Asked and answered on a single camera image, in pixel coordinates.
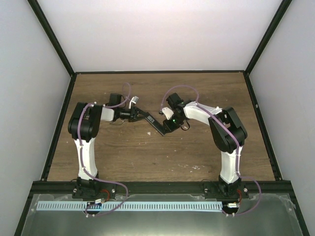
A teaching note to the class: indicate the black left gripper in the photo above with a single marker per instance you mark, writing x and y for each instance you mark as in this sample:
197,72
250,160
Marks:
133,114

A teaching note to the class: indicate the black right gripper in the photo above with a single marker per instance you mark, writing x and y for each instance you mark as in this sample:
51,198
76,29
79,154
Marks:
172,128

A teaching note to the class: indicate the black remote control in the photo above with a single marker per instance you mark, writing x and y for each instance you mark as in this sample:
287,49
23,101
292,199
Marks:
155,124

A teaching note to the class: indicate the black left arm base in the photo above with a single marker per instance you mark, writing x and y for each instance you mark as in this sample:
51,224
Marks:
94,191

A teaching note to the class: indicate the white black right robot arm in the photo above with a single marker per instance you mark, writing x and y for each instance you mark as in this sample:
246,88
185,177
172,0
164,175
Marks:
228,133

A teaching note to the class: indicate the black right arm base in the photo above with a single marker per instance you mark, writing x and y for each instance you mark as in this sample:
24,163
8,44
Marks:
221,190

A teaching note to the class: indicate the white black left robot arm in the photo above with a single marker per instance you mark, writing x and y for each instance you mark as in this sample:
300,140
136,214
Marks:
84,126

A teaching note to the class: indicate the clear acrylic front panel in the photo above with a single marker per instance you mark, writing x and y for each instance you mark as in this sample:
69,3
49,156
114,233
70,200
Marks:
272,215

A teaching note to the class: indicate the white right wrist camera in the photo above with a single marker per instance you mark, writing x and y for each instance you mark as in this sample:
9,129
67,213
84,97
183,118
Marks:
167,112

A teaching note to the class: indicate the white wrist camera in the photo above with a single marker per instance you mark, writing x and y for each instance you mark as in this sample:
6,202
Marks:
133,101
167,112

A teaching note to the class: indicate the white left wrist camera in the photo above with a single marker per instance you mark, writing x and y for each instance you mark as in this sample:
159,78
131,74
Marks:
133,101

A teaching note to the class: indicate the light blue slotted cable duct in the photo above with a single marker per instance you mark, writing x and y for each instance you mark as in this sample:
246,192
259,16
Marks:
130,206

